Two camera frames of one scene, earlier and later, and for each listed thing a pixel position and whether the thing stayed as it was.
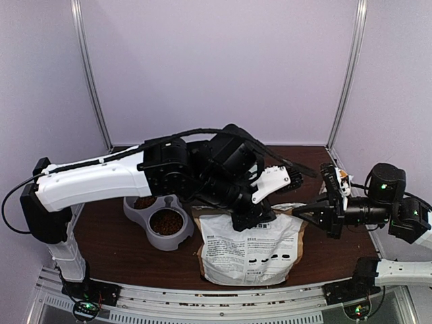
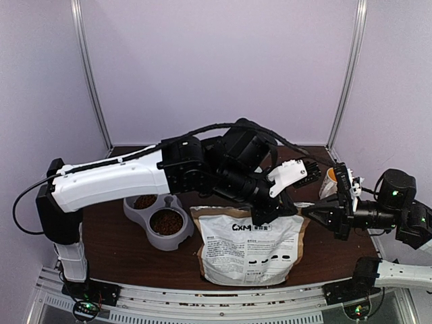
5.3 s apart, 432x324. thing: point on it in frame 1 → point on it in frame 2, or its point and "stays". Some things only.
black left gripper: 242,222 → 284,205
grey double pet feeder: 167,223 stays
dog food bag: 263,255 stays
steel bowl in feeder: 166,222 stays
